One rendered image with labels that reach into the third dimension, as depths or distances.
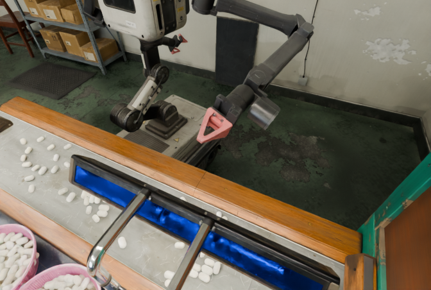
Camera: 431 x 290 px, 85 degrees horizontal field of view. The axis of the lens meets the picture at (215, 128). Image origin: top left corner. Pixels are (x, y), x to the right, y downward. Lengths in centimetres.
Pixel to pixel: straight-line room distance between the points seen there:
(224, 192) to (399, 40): 200
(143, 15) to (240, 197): 81
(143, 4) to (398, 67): 215
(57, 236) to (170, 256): 38
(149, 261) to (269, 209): 43
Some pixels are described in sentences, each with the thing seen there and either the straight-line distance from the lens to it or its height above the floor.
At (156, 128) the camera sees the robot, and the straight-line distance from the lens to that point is 157.
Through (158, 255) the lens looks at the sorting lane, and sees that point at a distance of 88.
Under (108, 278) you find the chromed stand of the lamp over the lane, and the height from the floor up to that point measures 104.
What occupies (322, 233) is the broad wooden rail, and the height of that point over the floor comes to 76.
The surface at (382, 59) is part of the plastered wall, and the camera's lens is 257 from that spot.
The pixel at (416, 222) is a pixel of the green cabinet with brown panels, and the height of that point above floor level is 102.
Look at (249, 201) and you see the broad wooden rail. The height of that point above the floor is 76.
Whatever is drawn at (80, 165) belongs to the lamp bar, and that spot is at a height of 110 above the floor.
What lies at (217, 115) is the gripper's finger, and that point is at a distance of 52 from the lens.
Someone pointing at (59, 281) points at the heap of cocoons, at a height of 74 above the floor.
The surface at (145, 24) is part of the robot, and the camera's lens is 110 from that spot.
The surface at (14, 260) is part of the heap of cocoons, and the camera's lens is 107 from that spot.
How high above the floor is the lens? 156
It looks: 43 degrees down
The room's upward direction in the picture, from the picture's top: straight up
